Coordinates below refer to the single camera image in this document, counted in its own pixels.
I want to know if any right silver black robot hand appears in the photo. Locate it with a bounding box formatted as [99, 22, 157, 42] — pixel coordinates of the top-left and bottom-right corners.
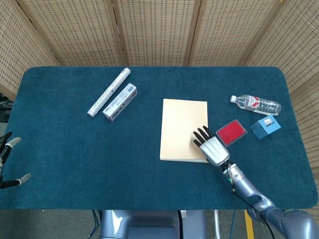
[192, 125, 230, 167]

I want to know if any left black grey robot hand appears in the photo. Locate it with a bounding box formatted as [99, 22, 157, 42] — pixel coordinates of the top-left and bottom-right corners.
[0, 131, 32, 189]

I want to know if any cream-coloured book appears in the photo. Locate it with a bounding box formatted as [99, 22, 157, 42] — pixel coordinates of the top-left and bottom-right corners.
[159, 99, 210, 164]

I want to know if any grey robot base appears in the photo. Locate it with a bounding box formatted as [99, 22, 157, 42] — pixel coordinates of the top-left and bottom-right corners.
[99, 210, 207, 239]

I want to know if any red ink stamp pad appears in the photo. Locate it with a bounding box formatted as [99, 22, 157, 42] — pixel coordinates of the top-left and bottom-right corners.
[215, 119, 248, 147]

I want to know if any small blue box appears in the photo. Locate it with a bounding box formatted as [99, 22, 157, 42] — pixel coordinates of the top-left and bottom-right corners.
[250, 115, 282, 139]

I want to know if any clear plastic water bottle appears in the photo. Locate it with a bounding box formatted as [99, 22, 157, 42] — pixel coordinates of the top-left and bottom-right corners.
[230, 94, 282, 116]

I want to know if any blue table cloth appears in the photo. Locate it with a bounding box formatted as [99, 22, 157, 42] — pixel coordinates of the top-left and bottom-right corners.
[0, 66, 319, 211]

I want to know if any white toothpaste box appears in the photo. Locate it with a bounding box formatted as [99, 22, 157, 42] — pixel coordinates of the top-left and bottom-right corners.
[102, 83, 138, 122]

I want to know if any white cling film roll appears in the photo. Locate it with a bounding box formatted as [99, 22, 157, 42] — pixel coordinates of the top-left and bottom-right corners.
[87, 67, 132, 118]

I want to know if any woven bamboo folding screen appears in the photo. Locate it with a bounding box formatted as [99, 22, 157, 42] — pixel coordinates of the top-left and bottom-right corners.
[0, 0, 319, 175]

